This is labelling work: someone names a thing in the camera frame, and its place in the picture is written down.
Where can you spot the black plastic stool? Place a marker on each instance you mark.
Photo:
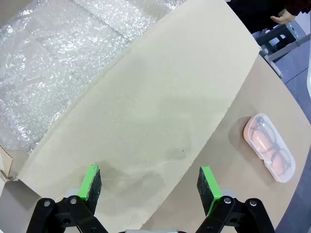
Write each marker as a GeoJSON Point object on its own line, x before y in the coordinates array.
{"type": "Point", "coordinates": [272, 38]}

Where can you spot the person's bare hand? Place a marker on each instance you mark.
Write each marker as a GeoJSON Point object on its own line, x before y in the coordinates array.
{"type": "Point", "coordinates": [284, 17]}

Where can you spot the black framed orange glasses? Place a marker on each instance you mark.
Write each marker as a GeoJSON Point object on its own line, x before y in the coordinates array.
{"type": "Point", "coordinates": [275, 145]}

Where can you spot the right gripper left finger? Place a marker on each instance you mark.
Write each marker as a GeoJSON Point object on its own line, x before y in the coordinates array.
{"type": "Point", "coordinates": [91, 184]}

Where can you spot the grey metal frame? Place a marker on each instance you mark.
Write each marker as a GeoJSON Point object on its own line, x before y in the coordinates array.
{"type": "Point", "coordinates": [286, 48]}

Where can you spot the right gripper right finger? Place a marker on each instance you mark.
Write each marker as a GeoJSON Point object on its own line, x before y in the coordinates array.
{"type": "Point", "coordinates": [209, 187]}

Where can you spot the brown cardboard shipping box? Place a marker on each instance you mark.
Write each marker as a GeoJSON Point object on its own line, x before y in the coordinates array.
{"type": "Point", "coordinates": [158, 97]}

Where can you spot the person's dark clothed body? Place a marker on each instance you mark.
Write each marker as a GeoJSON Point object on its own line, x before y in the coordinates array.
{"type": "Point", "coordinates": [255, 12]}

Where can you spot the clear bubble wrap sheet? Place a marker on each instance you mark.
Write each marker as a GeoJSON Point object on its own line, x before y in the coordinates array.
{"type": "Point", "coordinates": [48, 60]}

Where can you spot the pink item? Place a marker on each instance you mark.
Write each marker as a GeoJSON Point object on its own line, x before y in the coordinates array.
{"type": "Point", "coordinates": [252, 126]}

